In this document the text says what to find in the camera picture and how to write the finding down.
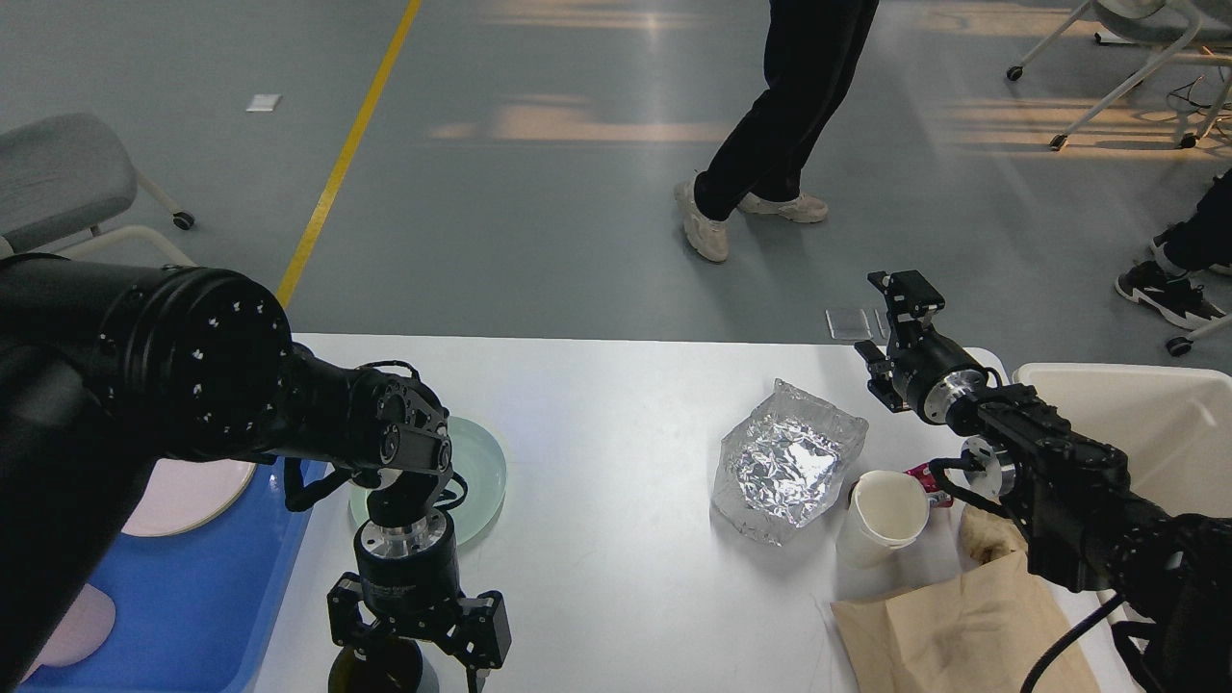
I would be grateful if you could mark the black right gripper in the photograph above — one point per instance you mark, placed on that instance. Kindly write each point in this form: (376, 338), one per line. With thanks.
(927, 372)

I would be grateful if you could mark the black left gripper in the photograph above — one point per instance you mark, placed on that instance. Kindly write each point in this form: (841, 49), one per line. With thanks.
(410, 578)

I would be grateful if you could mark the dark green mug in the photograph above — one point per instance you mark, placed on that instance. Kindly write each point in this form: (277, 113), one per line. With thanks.
(397, 667)

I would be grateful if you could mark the light green plate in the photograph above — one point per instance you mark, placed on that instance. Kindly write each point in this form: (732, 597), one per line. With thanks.
(474, 498)

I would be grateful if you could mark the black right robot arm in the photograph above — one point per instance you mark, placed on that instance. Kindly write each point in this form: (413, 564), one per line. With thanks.
(1068, 495)

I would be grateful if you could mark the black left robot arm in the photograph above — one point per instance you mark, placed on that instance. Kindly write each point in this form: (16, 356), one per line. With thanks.
(108, 369)

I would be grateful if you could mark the metal floor socket plates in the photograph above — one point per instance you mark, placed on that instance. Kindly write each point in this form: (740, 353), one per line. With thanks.
(856, 324)

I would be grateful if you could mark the small red wrapper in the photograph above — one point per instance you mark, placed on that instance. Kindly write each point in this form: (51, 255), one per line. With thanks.
(937, 497)

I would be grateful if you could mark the white paper cup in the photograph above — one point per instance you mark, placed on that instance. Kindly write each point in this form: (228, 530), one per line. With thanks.
(887, 512)

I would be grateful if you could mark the crumpled foil bag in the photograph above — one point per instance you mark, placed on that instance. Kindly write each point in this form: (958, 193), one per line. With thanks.
(783, 466)

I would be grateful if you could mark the crumpled brown paper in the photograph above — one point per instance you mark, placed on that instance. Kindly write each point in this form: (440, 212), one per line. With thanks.
(985, 537)

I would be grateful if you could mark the blue plastic tray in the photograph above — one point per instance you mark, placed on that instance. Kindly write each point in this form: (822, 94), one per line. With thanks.
(195, 610)

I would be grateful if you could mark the pink plate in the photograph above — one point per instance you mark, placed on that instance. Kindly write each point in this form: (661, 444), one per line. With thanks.
(181, 496)

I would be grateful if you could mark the seated person black sneakers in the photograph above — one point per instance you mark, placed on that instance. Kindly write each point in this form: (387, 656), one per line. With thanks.
(1199, 243)

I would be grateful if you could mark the white plastic bin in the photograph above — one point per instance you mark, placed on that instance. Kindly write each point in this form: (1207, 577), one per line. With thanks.
(1173, 423)

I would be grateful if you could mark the brown paper bag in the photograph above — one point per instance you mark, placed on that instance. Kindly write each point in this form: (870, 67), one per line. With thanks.
(980, 632)

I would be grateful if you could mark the walking person in black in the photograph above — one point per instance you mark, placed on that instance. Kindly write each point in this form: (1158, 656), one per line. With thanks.
(811, 56)

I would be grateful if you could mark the pink mug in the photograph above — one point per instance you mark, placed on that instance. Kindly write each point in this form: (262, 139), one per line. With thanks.
(81, 632)

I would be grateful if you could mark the grey office chair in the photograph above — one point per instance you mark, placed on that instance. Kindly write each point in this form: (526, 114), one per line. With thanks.
(66, 174)

